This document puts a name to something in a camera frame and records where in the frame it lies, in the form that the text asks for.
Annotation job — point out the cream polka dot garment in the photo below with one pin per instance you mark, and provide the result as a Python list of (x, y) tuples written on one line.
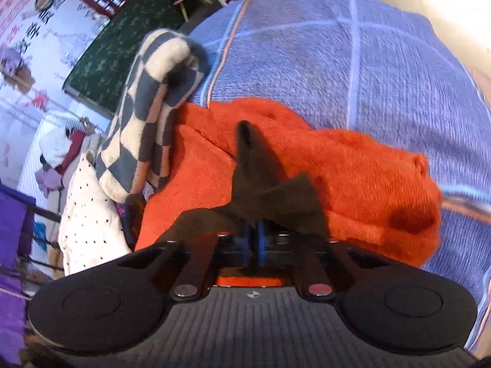
[(88, 218)]

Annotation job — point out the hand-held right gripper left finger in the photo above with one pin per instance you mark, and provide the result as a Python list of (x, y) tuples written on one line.
[(247, 247)]

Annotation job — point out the white garment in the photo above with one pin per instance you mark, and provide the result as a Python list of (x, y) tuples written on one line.
[(55, 145)]

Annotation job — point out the blue plaid bed blanket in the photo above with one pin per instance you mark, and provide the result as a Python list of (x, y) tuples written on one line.
[(345, 65)]

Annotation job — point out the green patterned panel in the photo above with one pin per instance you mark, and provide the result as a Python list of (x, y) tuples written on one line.
[(126, 38)]

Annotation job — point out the dark red garment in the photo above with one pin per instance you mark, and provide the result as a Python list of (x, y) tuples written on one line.
[(75, 149)]

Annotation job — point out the black metal rack frame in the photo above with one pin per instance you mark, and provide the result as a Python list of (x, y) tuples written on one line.
[(46, 211)]

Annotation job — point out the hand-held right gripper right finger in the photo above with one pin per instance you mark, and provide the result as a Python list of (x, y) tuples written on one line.
[(262, 247)]

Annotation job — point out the orange knit garment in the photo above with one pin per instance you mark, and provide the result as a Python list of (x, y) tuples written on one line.
[(345, 168)]

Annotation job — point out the dark navy garment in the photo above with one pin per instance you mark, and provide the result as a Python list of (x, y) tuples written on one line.
[(132, 218)]

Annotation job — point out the grey and cream checkered garment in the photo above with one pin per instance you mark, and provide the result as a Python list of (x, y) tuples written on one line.
[(130, 122)]

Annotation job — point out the wall poster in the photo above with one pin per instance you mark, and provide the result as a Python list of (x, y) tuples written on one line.
[(23, 15)]

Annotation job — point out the purple towel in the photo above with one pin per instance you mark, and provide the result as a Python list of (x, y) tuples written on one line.
[(11, 237)]

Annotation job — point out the white bed with clothes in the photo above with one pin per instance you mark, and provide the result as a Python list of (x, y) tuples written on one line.
[(32, 149)]

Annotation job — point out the lilac garment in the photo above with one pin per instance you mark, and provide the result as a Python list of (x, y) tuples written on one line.
[(48, 182)]

